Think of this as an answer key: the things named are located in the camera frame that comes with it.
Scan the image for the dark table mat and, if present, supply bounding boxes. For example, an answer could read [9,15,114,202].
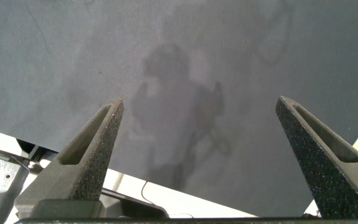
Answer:
[0,0,358,218]

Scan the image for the thin black cable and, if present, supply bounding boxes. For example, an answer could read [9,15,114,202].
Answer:
[140,180,155,205]

